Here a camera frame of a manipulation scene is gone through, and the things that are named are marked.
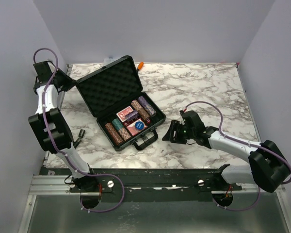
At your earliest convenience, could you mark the black white tool on table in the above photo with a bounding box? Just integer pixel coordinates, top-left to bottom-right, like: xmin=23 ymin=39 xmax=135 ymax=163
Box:
xmin=73 ymin=129 xmax=86 ymax=148

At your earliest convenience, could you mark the red card deck in case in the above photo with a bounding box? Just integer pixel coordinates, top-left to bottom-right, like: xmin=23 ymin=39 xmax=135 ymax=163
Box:
xmin=126 ymin=119 xmax=147 ymax=136

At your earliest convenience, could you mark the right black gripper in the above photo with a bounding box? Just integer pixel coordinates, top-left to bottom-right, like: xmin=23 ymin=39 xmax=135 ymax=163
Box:
xmin=162 ymin=119 xmax=196 ymax=145

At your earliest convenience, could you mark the orange chip stack upper right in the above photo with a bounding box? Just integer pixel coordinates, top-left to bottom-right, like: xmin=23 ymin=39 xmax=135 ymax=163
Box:
xmin=131 ymin=100 xmax=150 ymax=122

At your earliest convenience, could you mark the orange chip stack left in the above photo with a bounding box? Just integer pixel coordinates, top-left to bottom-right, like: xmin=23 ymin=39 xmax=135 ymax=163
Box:
xmin=105 ymin=123 xmax=124 ymax=146

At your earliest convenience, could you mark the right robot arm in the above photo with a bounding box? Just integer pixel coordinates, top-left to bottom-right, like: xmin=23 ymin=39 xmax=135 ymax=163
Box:
xmin=162 ymin=111 xmax=291 ymax=193

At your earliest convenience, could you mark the black mounting rail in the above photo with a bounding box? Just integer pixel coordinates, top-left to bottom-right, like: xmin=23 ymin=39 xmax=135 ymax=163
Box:
xmin=30 ymin=168 xmax=241 ymax=206

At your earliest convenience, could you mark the orange chip stack lower middle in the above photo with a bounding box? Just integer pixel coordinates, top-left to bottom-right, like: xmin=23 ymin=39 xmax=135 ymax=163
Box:
xmin=118 ymin=127 xmax=131 ymax=141

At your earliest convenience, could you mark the green chip stack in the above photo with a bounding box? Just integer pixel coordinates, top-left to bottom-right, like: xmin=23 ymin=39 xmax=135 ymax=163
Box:
xmin=112 ymin=118 xmax=124 ymax=131

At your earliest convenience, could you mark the orange tool handle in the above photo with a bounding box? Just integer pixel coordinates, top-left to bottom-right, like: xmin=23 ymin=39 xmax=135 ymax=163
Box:
xmin=136 ymin=62 xmax=144 ymax=72

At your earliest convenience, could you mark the purple grey chip stack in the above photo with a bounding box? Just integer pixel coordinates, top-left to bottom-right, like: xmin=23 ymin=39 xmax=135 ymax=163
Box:
xmin=126 ymin=110 xmax=139 ymax=121

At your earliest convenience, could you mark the black poker set case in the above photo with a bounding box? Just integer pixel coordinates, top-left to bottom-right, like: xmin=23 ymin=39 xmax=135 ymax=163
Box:
xmin=76 ymin=55 xmax=166 ymax=151

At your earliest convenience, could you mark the clear plastic box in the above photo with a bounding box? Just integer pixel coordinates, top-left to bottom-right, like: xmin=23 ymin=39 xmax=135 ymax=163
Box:
xmin=103 ymin=57 xmax=119 ymax=66

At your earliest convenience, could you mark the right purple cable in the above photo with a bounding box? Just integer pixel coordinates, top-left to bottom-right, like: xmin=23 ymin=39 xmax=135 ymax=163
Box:
xmin=181 ymin=101 xmax=291 ymax=212

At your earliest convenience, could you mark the red playing card deck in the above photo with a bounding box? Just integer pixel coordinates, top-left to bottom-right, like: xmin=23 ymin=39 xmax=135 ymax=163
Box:
xmin=116 ymin=106 xmax=134 ymax=122

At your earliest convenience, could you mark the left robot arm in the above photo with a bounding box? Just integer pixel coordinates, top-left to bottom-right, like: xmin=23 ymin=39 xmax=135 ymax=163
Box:
xmin=28 ymin=61 xmax=98 ymax=192

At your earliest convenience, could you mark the blue small blind button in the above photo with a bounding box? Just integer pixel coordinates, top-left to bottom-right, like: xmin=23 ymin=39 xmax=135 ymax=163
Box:
xmin=134 ymin=121 xmax=145 ymax=131

